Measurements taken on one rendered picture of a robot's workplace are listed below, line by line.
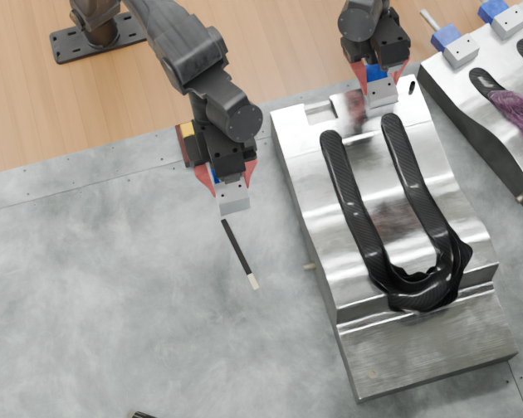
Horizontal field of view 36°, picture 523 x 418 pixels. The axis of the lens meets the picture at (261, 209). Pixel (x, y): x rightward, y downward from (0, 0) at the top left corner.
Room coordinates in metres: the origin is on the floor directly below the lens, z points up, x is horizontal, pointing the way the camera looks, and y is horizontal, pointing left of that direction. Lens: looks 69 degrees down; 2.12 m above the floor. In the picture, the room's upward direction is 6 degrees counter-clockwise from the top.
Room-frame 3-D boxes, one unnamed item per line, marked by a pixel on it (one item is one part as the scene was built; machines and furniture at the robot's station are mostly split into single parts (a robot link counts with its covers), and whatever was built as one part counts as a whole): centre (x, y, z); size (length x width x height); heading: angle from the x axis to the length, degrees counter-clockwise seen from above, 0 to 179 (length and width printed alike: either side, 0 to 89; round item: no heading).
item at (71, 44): (0.91, 0.27, 0.84); 0.20 x 0.07 x 0.08; 101
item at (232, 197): (0.54, 0.05, 0.94); 0.13 x 0.05 x 0.05; 10
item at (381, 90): (0.71, -0.21, 0.89); 0.13 x 0.05 x 0.05; 10
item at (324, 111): (0.65, -0.12, 0.87); 0.05 x 0.05 x 0.04; 10
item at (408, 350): (0.44, -0.20, 0.87); 0.50 x 0.26 x 0.14; 10
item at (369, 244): (0.45, -0.21, 0.92); 0.35 x 0.16 x 0.09; 10
